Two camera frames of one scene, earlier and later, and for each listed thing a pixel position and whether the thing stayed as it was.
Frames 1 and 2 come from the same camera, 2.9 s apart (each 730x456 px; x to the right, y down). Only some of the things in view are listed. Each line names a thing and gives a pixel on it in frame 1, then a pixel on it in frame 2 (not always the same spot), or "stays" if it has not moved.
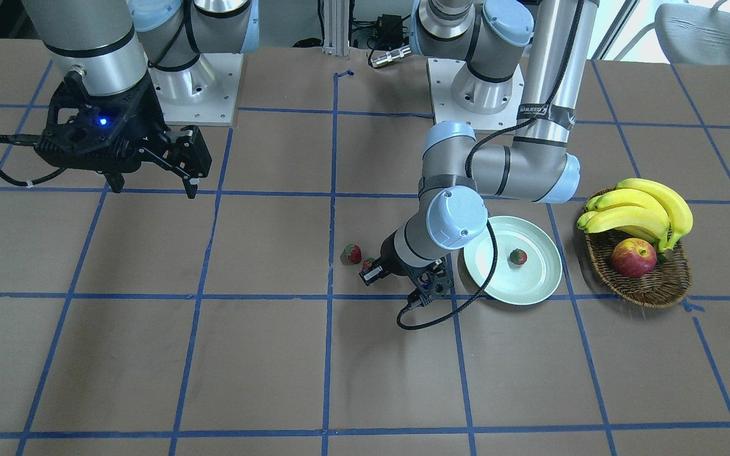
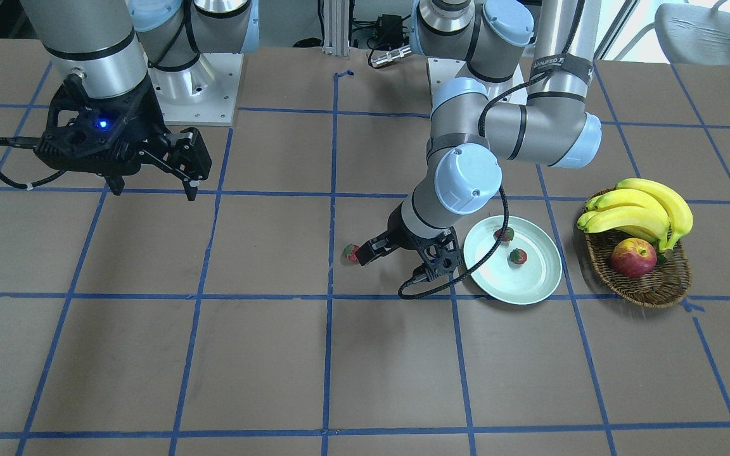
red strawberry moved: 353,253 stays
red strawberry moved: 518,256 stays
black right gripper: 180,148 stays
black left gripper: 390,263 to 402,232
